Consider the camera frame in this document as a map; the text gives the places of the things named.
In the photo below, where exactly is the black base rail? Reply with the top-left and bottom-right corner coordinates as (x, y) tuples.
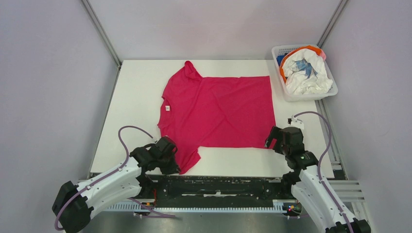
(136, 175), (296, 208)

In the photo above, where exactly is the white plastic basket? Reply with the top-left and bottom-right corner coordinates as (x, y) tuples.
(272, 44), (338, 102)

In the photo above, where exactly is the white cable duct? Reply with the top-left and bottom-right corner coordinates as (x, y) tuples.
(106, 201), (287, 214)

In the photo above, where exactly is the right aluminium corner post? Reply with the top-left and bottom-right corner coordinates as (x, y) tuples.
(317, 0), (349, 48)

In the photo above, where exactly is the aluminium corner post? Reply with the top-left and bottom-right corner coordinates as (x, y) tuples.
(317, 0), (349, 48)
(80, 0), (122, 69)

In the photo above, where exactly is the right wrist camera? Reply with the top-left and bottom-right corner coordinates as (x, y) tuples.
(288, 116), (305, 130)

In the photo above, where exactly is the white t shirt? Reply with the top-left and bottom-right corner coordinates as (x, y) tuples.
(279, 46), (333, 95)

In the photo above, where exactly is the orange t shirt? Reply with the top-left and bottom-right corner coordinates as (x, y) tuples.
(278, 45), (323, 83)

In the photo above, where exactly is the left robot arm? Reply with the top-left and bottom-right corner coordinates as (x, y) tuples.
(52, 136), (180, 233)

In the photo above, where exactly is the blue garment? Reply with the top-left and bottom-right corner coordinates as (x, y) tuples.
(276, 53), (287, 67)

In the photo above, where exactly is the pink t shirt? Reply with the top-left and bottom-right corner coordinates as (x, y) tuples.
(158, 61), (275, 174)

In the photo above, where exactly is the left aluminium corner post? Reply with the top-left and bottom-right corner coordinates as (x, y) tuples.
(80, 0), (122, 69)

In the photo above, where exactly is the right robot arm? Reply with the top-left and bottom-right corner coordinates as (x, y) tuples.
(265, 126), (372, 233)

